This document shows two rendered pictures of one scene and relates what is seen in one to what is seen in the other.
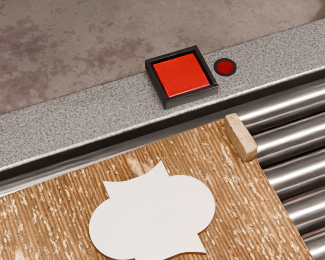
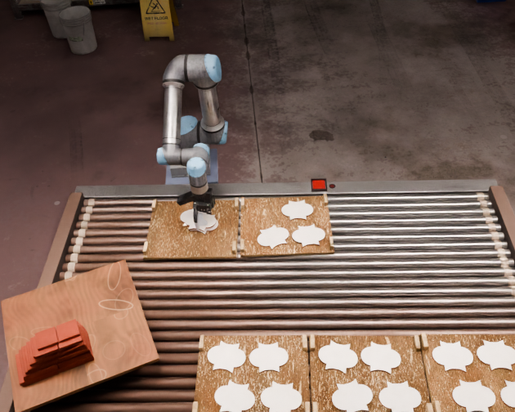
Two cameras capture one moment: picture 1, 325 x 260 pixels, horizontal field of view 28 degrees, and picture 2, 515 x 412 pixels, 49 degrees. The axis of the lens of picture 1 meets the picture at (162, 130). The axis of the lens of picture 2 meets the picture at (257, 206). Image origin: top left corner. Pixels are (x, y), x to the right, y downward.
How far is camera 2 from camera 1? 200 cm
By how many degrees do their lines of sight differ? 20
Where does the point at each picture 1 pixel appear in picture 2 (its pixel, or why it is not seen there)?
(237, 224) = (316, 217)
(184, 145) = (311, 199)
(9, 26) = (285, 178)
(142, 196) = (296, 205)
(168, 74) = (315, 183)
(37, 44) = not seen: hidden behind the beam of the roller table
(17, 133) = (272, 187)
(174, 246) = (299, 216)
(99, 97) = (296, 185)
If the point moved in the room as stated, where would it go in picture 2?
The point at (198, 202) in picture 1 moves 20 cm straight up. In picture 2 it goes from (309, 210) to (310, 178)
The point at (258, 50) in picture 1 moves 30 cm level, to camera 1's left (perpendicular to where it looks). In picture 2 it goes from (343, 184) to (286, 170)
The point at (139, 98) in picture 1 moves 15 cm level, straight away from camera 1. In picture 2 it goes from (306, 187) to (314, 167)
